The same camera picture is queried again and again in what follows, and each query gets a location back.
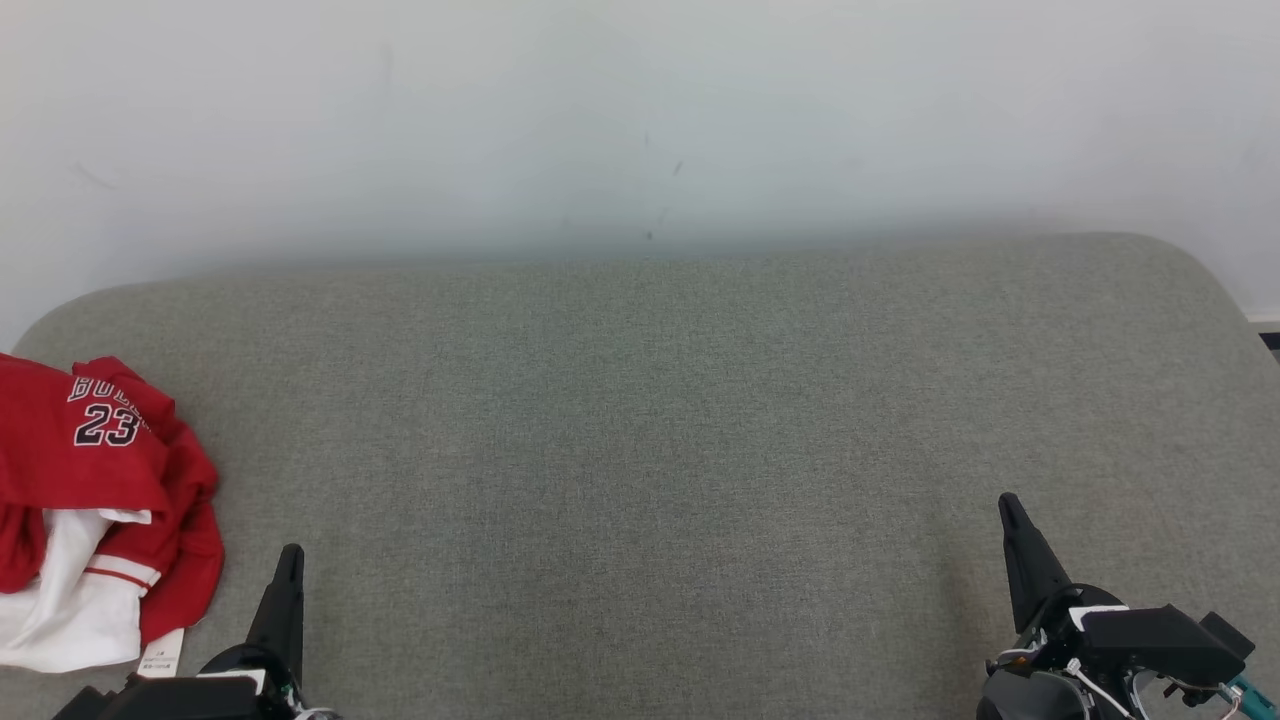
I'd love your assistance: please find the red white number 23 jersey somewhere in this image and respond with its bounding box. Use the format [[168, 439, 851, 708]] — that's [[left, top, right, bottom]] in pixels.
[[0, 352, 226, 679]]

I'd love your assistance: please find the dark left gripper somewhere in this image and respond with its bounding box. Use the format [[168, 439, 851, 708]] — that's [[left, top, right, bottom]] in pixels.
[[200, 544, 341, 720]]

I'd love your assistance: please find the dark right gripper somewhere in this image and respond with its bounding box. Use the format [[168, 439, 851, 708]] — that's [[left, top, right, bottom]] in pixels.
[[978, 492, 1137, 720]]

